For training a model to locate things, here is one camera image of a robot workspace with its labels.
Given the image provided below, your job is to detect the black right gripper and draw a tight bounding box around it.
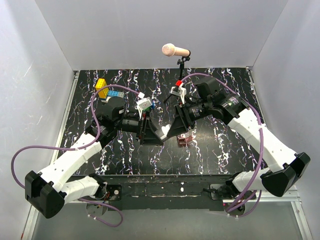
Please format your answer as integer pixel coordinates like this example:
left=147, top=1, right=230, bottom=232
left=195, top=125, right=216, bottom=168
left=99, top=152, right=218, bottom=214
left=166, top=98, right=212, bottom=137

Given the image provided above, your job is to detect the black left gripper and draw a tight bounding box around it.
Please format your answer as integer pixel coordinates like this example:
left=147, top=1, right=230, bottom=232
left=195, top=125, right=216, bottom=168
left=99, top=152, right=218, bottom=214
left=115, top=110, right=164, bottom=146

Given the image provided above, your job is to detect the brown weekly pill organizer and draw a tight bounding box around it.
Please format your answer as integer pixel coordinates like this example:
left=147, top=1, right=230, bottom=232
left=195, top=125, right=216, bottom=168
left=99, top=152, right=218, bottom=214
left=176, top=134, right=193, bottom=148

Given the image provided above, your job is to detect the white pill bottle blue label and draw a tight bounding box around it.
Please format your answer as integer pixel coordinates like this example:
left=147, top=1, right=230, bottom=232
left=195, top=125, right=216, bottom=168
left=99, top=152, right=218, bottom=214
left=160, top=124, right=171, bottom=140

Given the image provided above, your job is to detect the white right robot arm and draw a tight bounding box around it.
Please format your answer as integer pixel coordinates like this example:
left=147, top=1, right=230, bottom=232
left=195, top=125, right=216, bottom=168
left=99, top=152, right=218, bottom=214
left=165, top=74, right=311, bottom=199

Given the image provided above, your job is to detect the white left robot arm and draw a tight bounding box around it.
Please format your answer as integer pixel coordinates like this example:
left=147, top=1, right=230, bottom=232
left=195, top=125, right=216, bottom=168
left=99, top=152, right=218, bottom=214
left=25, top=97, right=163, bottom=219

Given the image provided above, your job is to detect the green toy brick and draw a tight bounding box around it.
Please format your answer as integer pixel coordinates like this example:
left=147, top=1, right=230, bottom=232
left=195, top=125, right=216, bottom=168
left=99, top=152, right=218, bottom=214
left=139, top=102, right=152, bottom=111

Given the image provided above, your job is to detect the light blue toy brick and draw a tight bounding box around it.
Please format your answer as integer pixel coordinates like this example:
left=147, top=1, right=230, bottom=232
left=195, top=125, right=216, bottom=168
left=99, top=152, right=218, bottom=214
left=107, top=90, right=125, bottom=98

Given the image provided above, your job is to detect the black microphone tripod stand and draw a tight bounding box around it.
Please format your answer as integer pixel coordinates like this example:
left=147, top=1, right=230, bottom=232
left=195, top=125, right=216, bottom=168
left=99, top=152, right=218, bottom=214
left=163, top=57, right=190, bottom=104

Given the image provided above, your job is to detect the yellow toy brick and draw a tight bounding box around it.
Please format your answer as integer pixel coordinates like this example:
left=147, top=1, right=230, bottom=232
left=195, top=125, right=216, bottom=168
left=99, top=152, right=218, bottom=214
left=95, top=78, right=109, bottom=99

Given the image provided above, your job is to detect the pink microphone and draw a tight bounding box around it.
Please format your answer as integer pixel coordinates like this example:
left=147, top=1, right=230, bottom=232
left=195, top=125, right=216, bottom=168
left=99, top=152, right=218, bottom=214
left=161, top=43, right=191, bottom=57

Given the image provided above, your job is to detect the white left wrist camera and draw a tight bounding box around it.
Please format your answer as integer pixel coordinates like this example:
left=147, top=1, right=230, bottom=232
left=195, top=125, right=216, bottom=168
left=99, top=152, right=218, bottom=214
left=136, top=92, right=153, bottom=119

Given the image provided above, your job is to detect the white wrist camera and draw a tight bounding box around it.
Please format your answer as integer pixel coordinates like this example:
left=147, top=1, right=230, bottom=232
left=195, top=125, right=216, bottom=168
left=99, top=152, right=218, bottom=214
left=170, top=80, right=187, bottom=104
left=136, top=92, right=153, bottom=119

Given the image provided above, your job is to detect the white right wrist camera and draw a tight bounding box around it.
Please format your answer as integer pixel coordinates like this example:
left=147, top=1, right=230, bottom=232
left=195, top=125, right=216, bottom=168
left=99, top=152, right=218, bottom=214
left=170, top=80, right=187, bottom=104

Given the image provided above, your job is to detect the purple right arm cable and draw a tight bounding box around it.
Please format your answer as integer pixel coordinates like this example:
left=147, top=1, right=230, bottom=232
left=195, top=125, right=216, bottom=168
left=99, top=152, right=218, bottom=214
left=181, top=72, right=265, bottom=222

